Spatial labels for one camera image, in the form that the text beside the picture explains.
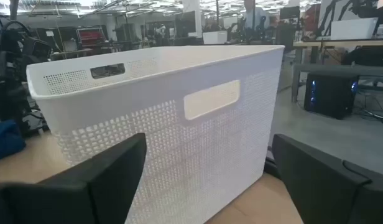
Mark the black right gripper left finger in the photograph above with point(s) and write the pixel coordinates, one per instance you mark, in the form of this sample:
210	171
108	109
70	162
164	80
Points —
70	193

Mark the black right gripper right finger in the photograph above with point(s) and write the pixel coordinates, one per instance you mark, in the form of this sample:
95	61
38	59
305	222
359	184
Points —
328	193

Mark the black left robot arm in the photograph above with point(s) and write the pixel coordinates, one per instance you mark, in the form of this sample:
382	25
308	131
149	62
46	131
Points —
11	93

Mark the white perforated plastic basket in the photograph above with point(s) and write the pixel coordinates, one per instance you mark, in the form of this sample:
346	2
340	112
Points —
179	155

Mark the blue folded cloth bundle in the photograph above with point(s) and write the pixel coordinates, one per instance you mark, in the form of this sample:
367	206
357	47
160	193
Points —
5	140

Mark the black computer tower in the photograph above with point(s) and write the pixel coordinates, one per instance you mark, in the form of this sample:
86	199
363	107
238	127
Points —
331	96

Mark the wooden workbench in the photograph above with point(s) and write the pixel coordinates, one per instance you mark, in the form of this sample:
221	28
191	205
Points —
334	43

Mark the large white box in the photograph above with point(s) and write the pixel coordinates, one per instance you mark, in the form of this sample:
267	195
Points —
353	29

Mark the person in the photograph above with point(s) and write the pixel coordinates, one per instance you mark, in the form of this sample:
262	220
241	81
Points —
253	17

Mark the small white box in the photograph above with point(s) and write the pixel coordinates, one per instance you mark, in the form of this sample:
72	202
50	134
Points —
214	37

